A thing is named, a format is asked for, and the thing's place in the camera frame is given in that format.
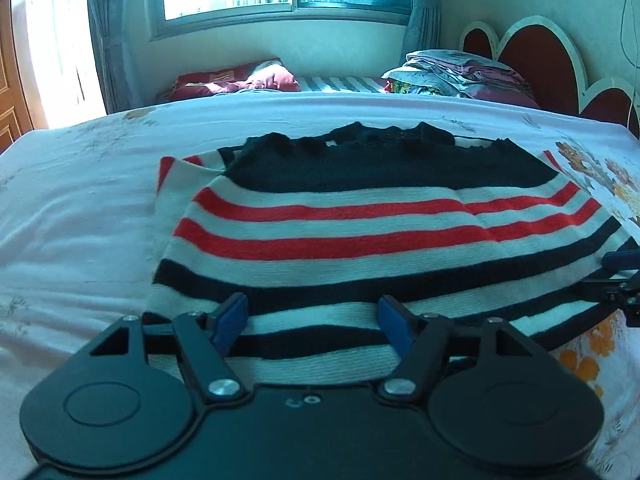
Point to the striped knit sweater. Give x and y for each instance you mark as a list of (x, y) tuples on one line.
[(325, 240)]

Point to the blue cushion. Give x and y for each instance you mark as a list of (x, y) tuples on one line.
[(380, 0)]

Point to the brown wooden door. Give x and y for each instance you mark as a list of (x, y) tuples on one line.
[(10, 85)]

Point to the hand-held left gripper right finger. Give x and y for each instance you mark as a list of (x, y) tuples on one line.
[(392, 320)]

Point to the red and white headboard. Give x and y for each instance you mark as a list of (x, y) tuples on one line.
[(540, 65)]

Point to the striped mattress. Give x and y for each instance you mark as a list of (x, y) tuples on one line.
[(340, 84)]

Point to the white sheer curtain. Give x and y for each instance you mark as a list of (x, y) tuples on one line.
[(60, 50)]

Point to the bed with floral sheet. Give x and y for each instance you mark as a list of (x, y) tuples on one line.
[(75, 210)]

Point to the maroon pillow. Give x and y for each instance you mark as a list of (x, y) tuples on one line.
[(260, 82)]

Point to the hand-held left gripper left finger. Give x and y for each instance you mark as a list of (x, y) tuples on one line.
[(231, 317)]

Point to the stack of folded bedding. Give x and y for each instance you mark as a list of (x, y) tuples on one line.
[(450, 75)]

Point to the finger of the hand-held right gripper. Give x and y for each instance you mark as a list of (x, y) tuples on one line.
[(620, 261), (607, 290)]

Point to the blue curtain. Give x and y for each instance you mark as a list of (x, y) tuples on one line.
[(425, 25), (115, 35)]

